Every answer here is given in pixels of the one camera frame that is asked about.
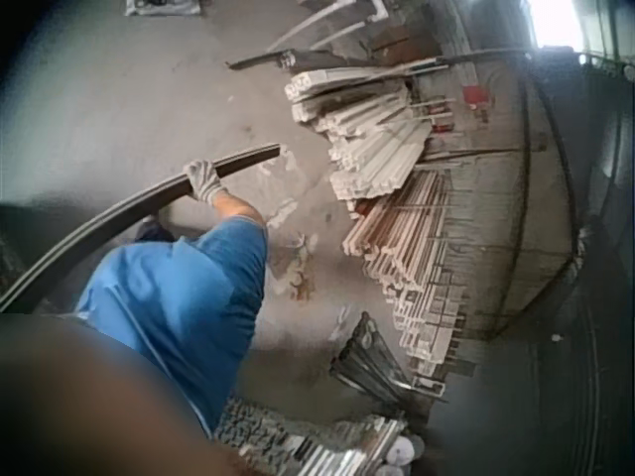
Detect person's right hand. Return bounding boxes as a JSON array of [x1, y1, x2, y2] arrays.
[[183, 159, 229, 205]]

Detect long dark metal profile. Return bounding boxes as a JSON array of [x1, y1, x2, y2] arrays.
[[0, 143, 282, 314]]

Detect person's legs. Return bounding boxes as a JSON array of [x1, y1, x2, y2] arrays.
[[133, 215, 176, 245]]

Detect dark metal profile bar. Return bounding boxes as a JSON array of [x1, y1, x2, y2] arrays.
[[225, 47, 532, 71]]

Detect white bag with dark items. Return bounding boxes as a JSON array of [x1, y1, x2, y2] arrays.
[[123, 0, 204, 17]]

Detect white curved profile strips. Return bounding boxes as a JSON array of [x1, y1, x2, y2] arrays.
[[267, 0, 393, 54]]

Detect pile of white aluminium profiles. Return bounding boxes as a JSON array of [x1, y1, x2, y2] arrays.
[[284, 62, 477, 376]]

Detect bundle of dark metal profiles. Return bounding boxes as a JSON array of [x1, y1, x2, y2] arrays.
[[328, 310, 447, 406]]

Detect grey patterned mat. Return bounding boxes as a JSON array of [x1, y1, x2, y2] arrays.
[[213, 396, 299, 467]]

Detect heap of silver metal profiles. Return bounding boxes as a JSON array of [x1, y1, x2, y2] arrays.
[[237, 415, 427, 476]]

